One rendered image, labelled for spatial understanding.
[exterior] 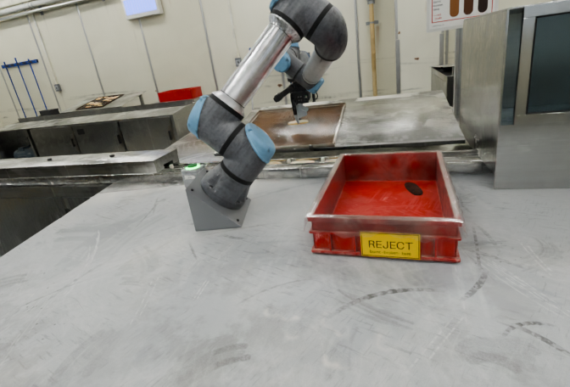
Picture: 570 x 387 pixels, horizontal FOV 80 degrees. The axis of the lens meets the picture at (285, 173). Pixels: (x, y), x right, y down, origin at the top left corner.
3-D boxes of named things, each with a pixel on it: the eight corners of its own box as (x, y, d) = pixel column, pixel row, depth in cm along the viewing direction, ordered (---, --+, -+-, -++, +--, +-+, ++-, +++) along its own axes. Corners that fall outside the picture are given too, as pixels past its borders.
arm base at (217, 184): (241, 216, 102) (259, 193, 99) (197, 193, 97) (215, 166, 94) (243, 193, 115) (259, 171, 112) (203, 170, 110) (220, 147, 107)
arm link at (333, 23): (369, 23, 94) (325, 80, 142) (338, -3, 93) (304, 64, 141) (346, 54, 92) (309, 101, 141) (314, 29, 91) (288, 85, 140)
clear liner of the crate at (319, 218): (305, 255, 79) (300, 217, 75) (340, 177, 121) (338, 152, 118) (467, 266, 67) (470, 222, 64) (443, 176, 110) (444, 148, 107)
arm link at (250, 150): (250, 187, 98) (277, 151, 94) (213, 159, 97) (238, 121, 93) (259, 175, 109) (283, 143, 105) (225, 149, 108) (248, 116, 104)
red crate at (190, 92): (159, 102, 472) (156, 92, 467) (172, 98, 504) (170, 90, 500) (192, 98, 460) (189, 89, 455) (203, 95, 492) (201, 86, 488)
